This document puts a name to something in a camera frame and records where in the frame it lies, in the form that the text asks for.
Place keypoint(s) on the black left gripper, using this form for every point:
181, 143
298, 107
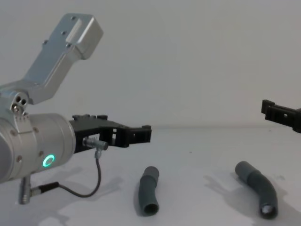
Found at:
94, 128

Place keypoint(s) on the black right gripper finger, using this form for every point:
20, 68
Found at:
279, 115

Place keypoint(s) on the grey curved pipe elbow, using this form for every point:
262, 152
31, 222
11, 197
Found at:
261, 181
147, 190

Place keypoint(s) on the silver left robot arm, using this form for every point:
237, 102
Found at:
35, 139

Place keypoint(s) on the white table cloth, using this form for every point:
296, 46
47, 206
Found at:
188, 153

